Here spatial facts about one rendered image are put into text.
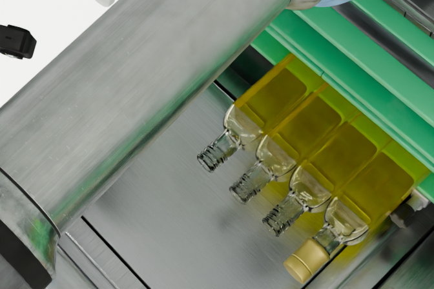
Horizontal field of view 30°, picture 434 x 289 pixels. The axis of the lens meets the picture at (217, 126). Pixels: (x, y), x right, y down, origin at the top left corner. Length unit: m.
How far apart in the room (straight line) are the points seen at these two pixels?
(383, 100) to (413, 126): 0.05
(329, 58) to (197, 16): 0.49
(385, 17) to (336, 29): 0.06
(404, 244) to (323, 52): 0.30
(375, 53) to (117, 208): 0.43
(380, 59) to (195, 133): 0.35
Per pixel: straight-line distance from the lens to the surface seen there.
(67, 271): 1.13
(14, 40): 0.91
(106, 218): 1.14
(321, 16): 0.94
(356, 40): 0.93
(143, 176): 1.15
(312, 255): 0.95
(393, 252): 1.14
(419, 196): 1.06
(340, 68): 1.00
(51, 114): 0.50
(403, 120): 0.97
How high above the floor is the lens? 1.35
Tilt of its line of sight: 14 degrees down
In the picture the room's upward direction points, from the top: 132 degrees counter-clockwise
